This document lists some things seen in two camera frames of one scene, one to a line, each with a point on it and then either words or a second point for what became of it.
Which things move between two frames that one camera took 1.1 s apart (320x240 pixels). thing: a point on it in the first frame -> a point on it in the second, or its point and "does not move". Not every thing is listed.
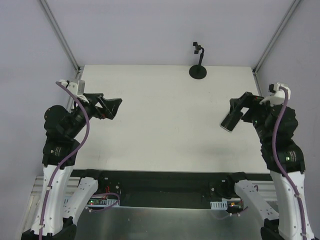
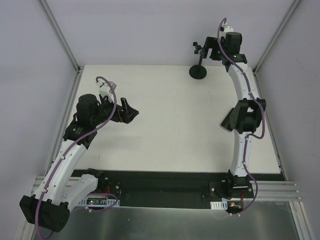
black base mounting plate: (169, 189) does not move
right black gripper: (247, 105) -> (204, 46)
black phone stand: (198, 71) does not move
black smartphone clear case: (231, 121) does not move
